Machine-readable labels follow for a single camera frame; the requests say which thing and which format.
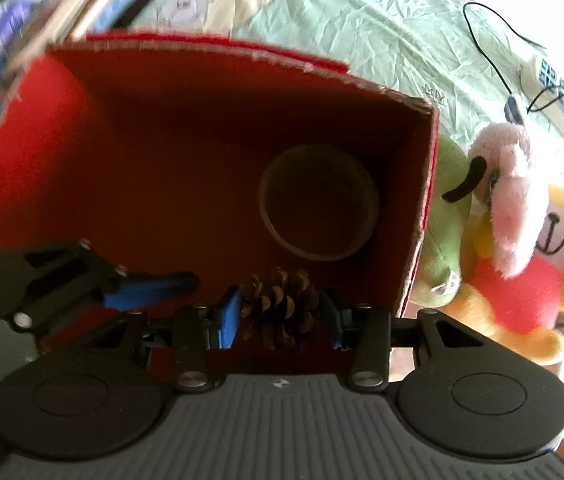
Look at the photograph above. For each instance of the yellow tiger plush toy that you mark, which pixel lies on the yellow tiger plush toy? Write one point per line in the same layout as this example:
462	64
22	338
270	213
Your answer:
522	300

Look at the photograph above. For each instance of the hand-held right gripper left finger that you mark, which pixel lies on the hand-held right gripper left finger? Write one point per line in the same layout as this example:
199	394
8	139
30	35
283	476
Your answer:
228	320

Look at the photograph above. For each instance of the brown pine cone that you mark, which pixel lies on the brown pine cone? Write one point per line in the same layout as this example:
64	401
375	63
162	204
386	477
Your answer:
279	305

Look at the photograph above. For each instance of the green printed bed sheet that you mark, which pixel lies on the green printed bed sheet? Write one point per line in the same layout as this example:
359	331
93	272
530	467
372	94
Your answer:
352	15

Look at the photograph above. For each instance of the white power strip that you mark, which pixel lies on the white power strip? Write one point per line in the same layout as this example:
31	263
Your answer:
557	105

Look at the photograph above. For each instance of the green plush toy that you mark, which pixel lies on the green plush toy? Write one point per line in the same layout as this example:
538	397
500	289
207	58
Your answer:
444	250

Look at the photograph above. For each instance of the brown tape roll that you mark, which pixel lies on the brown tape roll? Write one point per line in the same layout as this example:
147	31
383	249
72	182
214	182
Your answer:
282	230

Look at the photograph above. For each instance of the red cardboard box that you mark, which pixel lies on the red cardboard box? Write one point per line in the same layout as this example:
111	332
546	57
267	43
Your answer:
161	150

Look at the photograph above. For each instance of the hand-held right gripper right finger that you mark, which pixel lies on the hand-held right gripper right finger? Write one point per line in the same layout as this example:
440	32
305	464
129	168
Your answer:
333	324

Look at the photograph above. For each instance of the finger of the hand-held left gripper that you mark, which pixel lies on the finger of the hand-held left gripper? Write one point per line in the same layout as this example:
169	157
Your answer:
76	337
151	290

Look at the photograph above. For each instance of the purple packet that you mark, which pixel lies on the purple packet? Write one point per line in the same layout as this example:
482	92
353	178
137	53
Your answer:
9	22

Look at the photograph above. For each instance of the stack of books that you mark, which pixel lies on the stack of books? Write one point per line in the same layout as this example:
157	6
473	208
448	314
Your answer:
54	22
96	7

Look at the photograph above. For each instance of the small blue plug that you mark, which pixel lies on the small blue plug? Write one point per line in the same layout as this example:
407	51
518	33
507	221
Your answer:
515	109

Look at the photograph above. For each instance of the pink plush toy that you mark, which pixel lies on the pink plush toy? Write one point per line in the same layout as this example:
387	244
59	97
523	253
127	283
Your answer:
512	200

